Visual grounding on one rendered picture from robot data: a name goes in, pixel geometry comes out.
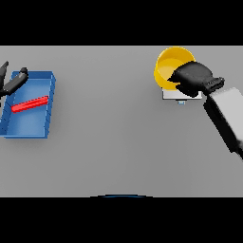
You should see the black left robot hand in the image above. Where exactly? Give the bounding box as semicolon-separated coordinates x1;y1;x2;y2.
0;61;29;99

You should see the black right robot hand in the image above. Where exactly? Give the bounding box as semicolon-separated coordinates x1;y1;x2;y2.
167;61;226;98

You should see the yellow bowl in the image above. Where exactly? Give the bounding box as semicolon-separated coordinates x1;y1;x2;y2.
153;47;196;91

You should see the red beaker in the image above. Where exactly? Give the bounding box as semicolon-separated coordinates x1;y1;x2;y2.
10;95;49;114

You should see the pale square metallic scale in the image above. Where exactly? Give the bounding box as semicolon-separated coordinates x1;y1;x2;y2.
161;88;203;105

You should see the blue tray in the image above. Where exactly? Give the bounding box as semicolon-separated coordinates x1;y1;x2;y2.
0;70;57;140

